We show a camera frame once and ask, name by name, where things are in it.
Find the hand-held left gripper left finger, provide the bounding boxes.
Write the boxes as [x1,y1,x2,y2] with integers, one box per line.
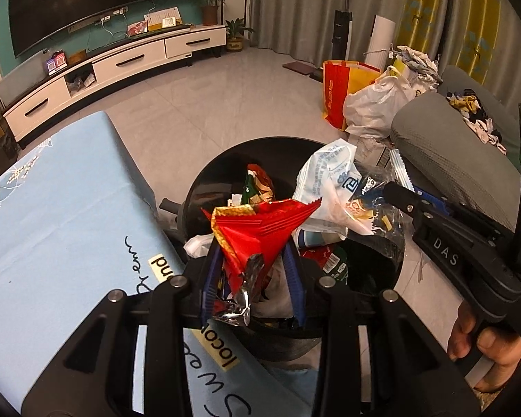
[24,242,224,417]

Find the grey sofa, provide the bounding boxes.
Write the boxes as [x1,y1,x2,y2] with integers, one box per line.
[391,66,521,235]

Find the red and yellow shopping bag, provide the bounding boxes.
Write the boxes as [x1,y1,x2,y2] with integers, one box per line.
[322,58,383,131]

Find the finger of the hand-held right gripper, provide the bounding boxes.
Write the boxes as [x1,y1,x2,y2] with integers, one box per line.
[384,181,461,244]
[412,186,508,237]

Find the red and blue cards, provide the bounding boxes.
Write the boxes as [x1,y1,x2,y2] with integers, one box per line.
[46,52,68,72]

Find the clothes heap on sofa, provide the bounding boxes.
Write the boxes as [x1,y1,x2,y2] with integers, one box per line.
[445,89,511,155]

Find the yellow patterned curtain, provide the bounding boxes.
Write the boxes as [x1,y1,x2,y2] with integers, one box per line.
[395,0,504,88]

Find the small potted plant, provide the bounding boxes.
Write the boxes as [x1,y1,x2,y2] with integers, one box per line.
[223,18,255,53]

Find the large black television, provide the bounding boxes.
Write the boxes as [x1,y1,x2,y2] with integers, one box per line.
[8,0,197,58]

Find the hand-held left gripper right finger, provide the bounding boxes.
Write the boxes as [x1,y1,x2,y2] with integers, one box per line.
[283,239,482,417]

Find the red and green wrapper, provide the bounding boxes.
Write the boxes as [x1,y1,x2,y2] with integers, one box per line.
[242,164,276,205]

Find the pile of crumpled cloths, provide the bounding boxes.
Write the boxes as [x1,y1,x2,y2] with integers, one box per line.
[388,44,444,83]

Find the white television cabinet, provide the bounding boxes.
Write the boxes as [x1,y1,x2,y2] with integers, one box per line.
[2,24,227,150]

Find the yellow desk calendar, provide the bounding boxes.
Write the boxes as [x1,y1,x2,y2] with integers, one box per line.
[144,6,183,32]

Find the white rolled sheet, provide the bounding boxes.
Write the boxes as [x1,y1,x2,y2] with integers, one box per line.
[370,15,395,70]

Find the tall potted plant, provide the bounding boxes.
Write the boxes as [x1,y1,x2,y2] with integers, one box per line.
[195,0,229,27]

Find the white blue-print plastic packet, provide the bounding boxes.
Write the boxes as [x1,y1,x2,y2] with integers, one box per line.
[292,138,415,265]

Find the grey curtain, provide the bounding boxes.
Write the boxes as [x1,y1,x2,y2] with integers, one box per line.
[223,0,413,66]

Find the upright vacuum cleaner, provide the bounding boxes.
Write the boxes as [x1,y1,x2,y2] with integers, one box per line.
[332,0,354,62]

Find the person's right hand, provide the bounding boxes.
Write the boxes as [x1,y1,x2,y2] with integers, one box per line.
[446,302,521,395]

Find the red snack wrapper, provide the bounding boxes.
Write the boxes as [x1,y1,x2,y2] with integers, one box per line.
[201,199,323,327]

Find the white plastic bag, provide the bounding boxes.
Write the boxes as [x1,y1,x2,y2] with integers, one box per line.
[344,72,426,140]

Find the blue floral tablecloth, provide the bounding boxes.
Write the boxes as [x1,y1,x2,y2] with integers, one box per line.
[0,111,313,417]

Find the frosted glass tank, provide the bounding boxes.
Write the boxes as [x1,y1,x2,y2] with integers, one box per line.
[0,67,53,109]

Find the black round trash can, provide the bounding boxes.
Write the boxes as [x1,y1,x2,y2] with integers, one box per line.
[176,137,406,361]

